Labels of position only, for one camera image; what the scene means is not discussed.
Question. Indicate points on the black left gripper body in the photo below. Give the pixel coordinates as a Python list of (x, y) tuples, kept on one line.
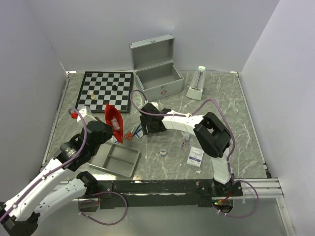
[(107, 134)]

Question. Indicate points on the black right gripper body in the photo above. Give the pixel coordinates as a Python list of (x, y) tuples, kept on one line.
[(151, 129)]

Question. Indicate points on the blue plastic tweezers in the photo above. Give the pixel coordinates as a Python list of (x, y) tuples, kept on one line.
[(136, 129)]

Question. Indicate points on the white blue medicine box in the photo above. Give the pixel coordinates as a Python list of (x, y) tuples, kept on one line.
[(139, 134)]

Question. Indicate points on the white gauze bandage roll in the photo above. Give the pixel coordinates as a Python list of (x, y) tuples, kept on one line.
[(115, 124)]

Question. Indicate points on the red fabric zipper pouch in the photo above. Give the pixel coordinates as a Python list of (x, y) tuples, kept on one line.
[(110, 113)]

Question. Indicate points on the orange handled scissors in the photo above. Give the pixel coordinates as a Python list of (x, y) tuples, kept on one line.
[(128, 136)]

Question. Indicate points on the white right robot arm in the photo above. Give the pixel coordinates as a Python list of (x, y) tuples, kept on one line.
[(212, 135)]

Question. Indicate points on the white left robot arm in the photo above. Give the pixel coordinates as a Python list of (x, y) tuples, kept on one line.
[(21, 214)]

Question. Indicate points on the white ointment tube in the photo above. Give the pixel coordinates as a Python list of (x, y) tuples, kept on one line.
[(114, 140)]

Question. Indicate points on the grey divided plastic tray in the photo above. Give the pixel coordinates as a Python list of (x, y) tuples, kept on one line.
[(115, 159)]

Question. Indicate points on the white medical tape roll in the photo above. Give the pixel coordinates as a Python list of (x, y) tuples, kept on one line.
[(163, 152)]

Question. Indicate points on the cream chess piece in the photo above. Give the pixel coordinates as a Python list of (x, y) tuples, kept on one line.
[(92, 95)]

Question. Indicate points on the clear bag of swabs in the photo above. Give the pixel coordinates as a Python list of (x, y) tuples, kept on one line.
[(185, 140)]

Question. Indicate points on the black and white chessboard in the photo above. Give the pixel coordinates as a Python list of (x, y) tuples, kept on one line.
[(101, 83)]

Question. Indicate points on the grey metal first-aid case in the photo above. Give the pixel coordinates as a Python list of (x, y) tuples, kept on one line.
[(155, 72)]

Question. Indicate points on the white metronome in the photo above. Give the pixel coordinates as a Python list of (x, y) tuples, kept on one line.
[(196, 87)]

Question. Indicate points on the white gauze pad packet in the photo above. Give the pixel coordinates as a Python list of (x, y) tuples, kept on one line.
[(195, 157)]

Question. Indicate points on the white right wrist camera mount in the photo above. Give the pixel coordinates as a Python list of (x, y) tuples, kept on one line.
[(153, 103)]

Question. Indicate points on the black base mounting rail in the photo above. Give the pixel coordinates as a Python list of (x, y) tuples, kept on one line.
[(164, 193)]

